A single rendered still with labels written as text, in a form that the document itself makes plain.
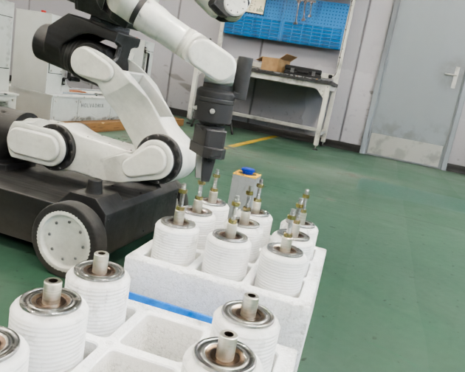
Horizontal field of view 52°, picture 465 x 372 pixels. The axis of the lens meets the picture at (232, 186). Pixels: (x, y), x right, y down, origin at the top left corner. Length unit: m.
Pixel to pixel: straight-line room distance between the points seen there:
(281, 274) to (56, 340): 0.47
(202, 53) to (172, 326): 0.56
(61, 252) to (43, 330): 0.69
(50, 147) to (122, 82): 0.30
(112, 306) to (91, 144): 0.81
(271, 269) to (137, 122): 0.65
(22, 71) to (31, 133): 2.19
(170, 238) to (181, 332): 0.26
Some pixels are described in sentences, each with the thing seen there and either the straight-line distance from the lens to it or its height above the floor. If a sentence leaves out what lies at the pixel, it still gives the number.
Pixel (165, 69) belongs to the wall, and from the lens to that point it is 6.73.
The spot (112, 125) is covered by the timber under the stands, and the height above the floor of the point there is 0.05.
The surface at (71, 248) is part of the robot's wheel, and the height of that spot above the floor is 0.08.
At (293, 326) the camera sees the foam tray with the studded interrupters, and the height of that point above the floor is 0.13.
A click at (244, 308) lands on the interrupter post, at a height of 0.26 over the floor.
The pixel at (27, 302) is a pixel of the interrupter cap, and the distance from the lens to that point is 0.67.
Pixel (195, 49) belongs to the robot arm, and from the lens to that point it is 1.04.
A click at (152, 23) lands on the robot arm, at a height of 0.65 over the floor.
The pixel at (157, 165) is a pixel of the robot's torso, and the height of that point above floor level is 0.31.
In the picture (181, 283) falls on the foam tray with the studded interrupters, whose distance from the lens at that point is 0.99.
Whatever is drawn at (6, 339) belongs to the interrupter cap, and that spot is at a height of 0.25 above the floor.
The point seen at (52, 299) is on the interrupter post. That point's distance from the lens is 0.66.
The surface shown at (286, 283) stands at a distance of 0.96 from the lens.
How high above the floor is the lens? 0.56
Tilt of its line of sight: 12 degrees down
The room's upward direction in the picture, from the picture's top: 10 degrees clockwise
